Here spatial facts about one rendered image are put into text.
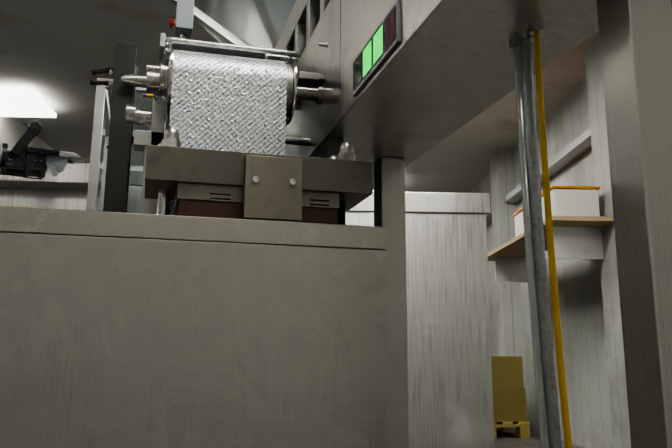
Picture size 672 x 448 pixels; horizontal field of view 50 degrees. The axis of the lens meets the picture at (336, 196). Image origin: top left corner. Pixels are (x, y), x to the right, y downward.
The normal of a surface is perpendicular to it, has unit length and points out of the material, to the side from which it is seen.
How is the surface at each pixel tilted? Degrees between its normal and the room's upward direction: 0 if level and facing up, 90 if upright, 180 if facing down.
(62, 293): 90
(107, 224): 90
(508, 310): 90
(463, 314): 90
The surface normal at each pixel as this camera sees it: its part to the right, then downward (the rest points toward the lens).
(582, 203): 0.04, -0.22
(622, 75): -0.97, -0.06
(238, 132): 0.25, -0.21
